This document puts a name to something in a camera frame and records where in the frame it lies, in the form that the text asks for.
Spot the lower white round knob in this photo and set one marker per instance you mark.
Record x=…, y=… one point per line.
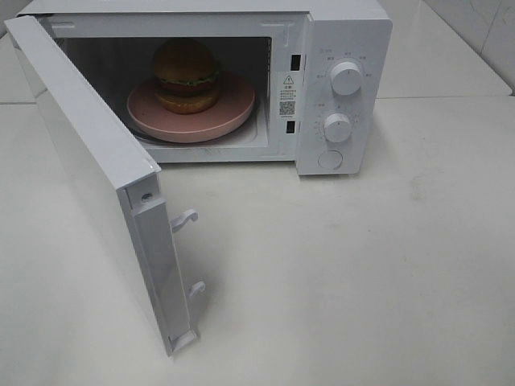
x=337, y=128

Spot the white round knob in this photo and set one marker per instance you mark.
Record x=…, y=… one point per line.
x=346, y=77
x=337, y=128

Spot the burger with lettuce and tomato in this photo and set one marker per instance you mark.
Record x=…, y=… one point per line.
x=186, y=75

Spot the pink round plate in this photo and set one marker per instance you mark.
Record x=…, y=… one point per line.
x=232, y=109

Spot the white microwave door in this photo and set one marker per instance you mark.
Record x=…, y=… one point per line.
x=115, y=179

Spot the upper white round knob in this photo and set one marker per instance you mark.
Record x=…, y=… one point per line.
x=346, y=77

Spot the white round door button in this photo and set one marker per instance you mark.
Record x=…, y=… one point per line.
x=330, y=160

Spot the white microwave oven body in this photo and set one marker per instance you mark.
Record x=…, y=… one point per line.
x=285, y=49

